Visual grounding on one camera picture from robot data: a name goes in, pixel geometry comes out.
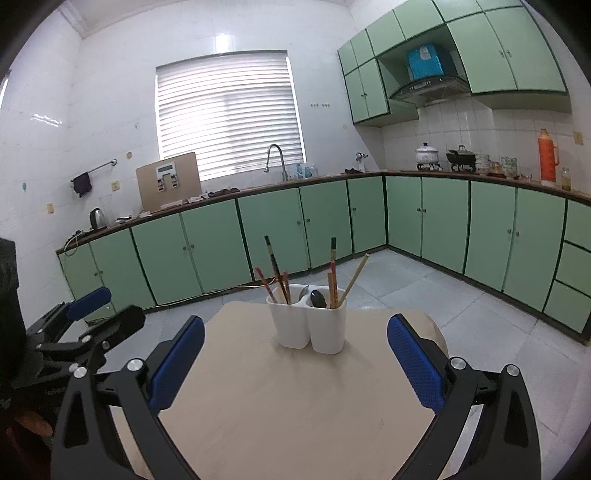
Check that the green wall cabinets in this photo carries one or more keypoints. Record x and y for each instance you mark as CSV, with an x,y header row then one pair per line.
x,y
369,92

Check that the person's left hand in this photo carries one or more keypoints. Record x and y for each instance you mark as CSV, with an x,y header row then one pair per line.
x,y
32,423

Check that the oil bottle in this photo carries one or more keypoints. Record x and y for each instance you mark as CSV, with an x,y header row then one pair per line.
x,y
566,180

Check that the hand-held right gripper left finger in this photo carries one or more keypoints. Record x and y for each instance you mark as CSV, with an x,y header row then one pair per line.
x,y
178,364

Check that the dark brown chopstick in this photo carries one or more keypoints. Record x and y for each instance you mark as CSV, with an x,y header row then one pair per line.
x,y
274,265

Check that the person's left forearm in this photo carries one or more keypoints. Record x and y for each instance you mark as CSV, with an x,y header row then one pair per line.
x,y
23,454

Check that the dark dishcloth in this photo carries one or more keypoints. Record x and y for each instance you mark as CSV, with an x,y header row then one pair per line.
x,y
221,191

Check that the black wok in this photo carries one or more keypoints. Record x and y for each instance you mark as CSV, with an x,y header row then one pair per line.
x,y
461,158

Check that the white utensil holder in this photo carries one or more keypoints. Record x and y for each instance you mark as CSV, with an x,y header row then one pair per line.
x,y
295,323

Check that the white cooking pot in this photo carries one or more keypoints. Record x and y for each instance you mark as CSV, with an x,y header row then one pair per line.
x,y
427,156

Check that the dark purple towel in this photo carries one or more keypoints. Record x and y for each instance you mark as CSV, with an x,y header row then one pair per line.
x,y
83,184

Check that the brown cardboard box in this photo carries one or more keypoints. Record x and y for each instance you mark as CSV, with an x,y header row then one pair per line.
x,y
147,194

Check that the black spoon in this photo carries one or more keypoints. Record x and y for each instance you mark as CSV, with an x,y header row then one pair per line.
x,y
317,300

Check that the plain wooden chopstick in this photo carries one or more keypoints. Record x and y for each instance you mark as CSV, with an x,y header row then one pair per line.
x,y
330,293

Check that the steel range hood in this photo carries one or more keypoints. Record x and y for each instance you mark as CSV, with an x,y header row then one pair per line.
x,y
429,90

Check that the dark red chopstick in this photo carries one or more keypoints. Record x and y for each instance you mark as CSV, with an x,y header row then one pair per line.
x,y
333,249

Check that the light bamboo chopstick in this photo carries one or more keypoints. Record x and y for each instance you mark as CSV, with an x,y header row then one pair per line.
x,y
354,277

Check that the red and bamboo chopstick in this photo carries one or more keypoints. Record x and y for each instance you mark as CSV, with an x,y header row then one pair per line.
x,y
265,285

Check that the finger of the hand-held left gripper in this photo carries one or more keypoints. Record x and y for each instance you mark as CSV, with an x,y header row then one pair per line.
x,y
87,300
120,323

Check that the green base cabinet run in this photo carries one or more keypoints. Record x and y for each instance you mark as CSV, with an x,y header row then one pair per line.
x,y
489,230
212,249

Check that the glass jar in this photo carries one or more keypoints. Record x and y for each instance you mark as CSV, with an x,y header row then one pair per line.
x,y
483,165

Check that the metal spoon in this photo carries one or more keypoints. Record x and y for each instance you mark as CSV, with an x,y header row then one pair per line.
x,y
304,293

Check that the small chrome tap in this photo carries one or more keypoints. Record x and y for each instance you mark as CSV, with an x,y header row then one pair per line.
x,y
361,161

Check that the gas stove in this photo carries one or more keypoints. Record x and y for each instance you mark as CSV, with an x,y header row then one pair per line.
x,y
443,168

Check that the white window blind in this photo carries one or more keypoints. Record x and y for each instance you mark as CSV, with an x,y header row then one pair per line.
x,y
226,115

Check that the chrome kitchen faucet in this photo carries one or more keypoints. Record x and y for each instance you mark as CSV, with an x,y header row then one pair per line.
x,y
284,170

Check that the steel electric kettle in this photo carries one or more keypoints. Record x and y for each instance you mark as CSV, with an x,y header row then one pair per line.
x,y
98,220

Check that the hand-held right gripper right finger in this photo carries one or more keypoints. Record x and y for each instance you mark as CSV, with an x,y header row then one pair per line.
x,y
415,364

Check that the orange thermos flask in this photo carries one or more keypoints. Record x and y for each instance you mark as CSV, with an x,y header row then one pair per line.
x,y
548,159

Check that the chrome towel rail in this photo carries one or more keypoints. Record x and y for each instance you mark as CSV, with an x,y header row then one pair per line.
x,y
104,166

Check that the cluster of small bottles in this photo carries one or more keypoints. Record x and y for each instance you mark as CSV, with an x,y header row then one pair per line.
x,y
305,171

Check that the patterned container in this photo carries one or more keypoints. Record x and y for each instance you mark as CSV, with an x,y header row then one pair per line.
x,y
509,167

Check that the blue box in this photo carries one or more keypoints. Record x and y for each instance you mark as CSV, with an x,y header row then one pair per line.
x,y
425,62

